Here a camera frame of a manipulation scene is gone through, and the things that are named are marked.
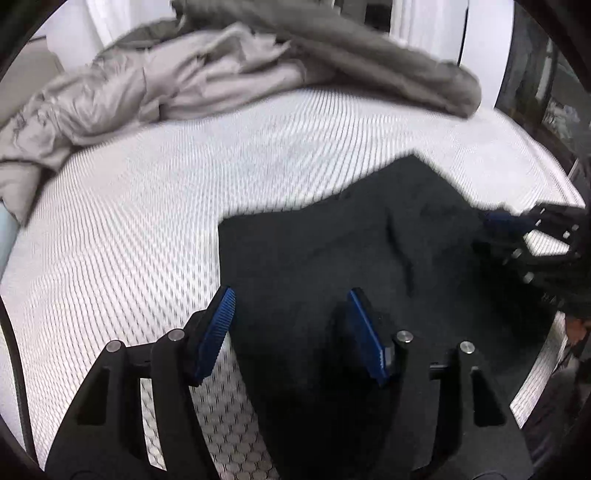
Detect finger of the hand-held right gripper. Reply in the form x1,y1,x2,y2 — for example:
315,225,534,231
475,241,583,288
481,202,588,241

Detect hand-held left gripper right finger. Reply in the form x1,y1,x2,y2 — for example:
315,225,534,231
346,287,536,480

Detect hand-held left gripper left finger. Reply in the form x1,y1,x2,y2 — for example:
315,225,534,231
44,285,237,480

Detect black pants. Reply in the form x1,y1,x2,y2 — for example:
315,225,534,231
218,154,555,480

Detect person's right hand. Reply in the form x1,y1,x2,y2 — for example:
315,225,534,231
566,316,591,347

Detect person's dark clothing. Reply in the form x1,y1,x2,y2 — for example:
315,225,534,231
522,348,591,469

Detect dark glass partition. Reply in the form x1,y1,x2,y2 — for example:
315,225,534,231
494,0,591,185

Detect white honeycomb mattress bed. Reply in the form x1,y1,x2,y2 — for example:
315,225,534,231
0,85,587,480

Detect white pleated curtain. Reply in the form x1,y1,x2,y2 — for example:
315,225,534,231
392,0,515,112

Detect dark grey duvet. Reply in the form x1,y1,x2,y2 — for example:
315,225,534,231
99,0,483,118

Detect light blue pillow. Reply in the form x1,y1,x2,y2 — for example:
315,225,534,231
0,203,21,278

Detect light grey blanket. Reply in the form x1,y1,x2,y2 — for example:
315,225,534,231
0,23,333,227

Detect beige padded headboard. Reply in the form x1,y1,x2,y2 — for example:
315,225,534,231
0,46,66,93

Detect white sheer curtain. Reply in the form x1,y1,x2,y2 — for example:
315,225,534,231
85,0,185,49

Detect black cable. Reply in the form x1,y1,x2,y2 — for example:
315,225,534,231
0,295,38,464

